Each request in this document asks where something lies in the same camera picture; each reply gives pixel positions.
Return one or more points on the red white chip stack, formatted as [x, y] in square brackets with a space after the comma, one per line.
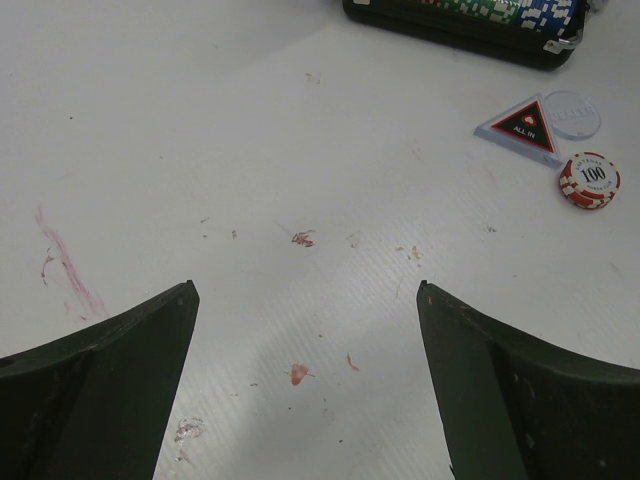
[589, 180]

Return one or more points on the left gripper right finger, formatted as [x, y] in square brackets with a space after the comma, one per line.
[514, 406]

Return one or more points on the green blue chip row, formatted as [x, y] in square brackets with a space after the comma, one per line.
[552, 16]

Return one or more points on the red triangular dealer card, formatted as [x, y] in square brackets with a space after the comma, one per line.
[524, 129]

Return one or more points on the clear round dealer button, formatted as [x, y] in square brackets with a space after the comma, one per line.
[572, 116]

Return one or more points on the black poker case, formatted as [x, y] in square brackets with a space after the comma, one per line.
[539, 50]

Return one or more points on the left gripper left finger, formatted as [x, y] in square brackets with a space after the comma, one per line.
[95, 404]

